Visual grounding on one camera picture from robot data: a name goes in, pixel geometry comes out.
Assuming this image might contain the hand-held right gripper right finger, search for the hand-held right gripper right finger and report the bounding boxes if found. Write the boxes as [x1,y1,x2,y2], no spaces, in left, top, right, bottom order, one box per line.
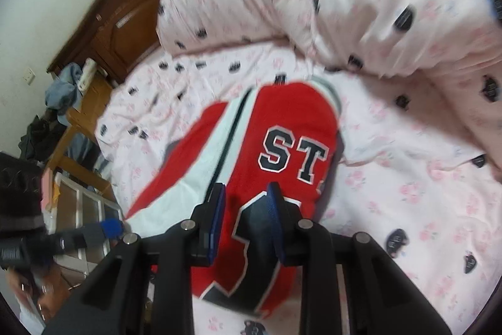
[268,182,451,335]

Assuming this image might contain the pink cloth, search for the pink cloth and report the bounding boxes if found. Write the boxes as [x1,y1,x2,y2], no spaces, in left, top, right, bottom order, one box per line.
[40,167,60,211]

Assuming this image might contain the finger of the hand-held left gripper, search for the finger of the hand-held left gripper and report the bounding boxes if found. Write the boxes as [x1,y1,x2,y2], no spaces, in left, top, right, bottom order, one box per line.
[51,219,125,254]

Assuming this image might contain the red and white basketball jersey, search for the red and white basketball jersey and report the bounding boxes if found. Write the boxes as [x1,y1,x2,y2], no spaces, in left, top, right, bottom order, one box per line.
[123,80,346,320]

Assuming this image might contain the wooden bedside table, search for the wooden bedside table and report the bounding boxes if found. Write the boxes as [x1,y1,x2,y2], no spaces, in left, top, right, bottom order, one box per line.
[49,74,116,198]

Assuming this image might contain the person's left hand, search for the person's left hand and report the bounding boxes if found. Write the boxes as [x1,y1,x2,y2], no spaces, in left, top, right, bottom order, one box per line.
[8,263,73,320]

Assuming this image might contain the white bottle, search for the white bottle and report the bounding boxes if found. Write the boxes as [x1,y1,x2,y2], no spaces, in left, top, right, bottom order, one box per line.
[77,57,97,93]

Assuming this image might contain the blue denim cloth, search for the blue denim cloth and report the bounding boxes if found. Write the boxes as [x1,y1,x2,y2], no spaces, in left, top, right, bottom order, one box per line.
[44,62,85,124]

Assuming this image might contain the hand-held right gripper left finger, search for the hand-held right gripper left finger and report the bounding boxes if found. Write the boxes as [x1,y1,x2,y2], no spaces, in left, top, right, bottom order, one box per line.
[43,183,227,335]

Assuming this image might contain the pink printed bed sheet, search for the pink printed bed sheet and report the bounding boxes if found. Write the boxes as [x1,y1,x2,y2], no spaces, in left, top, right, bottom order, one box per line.
[94,41,502,335]

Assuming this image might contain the brown wooden headboard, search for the brown wooden headboard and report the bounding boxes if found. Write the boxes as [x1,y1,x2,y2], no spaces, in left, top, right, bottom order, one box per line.
[47,0,205,86]

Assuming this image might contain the dark crumpled clothes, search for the dark crumpled clothes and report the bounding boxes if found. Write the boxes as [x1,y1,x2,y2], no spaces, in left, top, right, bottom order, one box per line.
[19,114,67,164]

